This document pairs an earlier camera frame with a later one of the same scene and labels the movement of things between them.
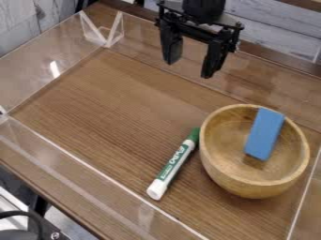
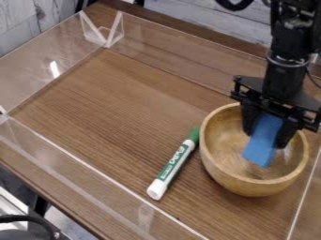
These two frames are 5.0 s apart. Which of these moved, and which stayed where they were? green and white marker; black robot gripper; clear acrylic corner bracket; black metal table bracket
Moved: black robot gripper
Stayed: green and white marker; black metal table bracket; clear acrylic corner bracket
